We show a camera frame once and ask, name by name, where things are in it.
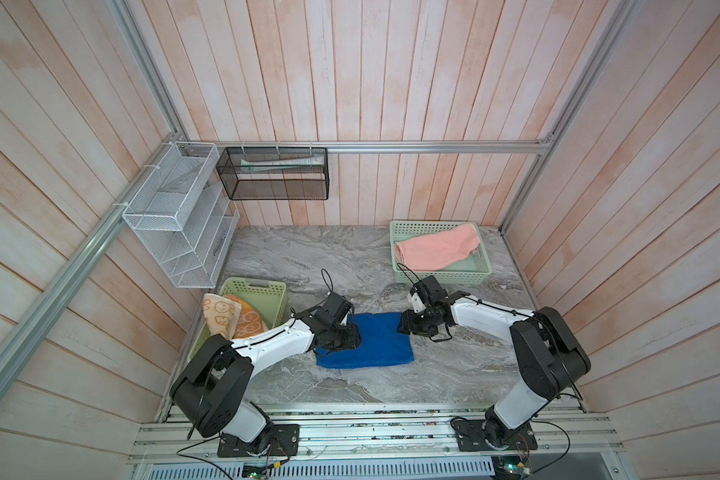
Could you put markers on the horizontal aluminium wall rail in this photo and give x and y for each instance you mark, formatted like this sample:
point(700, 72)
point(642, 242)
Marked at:
point(401, 147)

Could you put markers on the right aluminium corner rail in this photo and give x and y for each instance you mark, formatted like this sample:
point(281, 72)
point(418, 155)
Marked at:
point(618, 22)

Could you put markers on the pink towel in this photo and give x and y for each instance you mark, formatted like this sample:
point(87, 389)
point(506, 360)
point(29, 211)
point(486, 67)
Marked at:
point(436, 251)

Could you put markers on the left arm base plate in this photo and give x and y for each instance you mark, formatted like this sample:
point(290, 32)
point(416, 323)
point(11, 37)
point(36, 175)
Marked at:
point(274, 440)

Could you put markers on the black mesh wall basket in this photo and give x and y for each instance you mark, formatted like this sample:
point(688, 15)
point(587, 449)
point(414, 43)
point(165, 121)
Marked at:
point(275, 173)

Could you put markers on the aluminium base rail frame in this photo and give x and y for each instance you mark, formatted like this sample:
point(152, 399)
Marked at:
point(361, 432)

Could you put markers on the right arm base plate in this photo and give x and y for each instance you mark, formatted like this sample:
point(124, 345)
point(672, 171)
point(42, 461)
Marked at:
point(489, 435)

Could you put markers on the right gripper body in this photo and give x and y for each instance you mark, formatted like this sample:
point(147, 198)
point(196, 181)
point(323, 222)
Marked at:
point(420, 323)

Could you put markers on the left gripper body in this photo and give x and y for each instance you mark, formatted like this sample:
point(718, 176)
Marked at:
point(342, 337)

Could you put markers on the mint green plastic basket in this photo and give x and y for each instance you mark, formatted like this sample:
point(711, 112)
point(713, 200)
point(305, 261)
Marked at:
point(472, 270)

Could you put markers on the left aluminium wall rail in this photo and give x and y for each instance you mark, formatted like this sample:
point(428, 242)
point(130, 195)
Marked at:
point(109, 356)

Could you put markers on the yellow-green plastic basket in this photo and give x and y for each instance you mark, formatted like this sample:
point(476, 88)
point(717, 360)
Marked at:
point(269, 298)

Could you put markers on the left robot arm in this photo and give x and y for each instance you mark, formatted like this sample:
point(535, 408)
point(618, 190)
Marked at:
point(211, 388)

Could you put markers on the orange patterned cream towel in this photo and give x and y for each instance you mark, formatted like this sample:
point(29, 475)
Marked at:
point(231, 317)

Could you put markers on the blue towel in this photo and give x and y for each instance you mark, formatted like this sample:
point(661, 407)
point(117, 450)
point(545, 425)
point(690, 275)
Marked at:
point(381, 346)

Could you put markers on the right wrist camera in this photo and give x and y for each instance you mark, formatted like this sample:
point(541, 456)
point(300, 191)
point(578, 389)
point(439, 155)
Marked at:
point(415, 299)

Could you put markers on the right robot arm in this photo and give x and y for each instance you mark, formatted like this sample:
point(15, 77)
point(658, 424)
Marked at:
point(549, 357)

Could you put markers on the white wire mesh shelf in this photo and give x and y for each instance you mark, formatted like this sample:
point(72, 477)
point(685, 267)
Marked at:
point(180, 214)

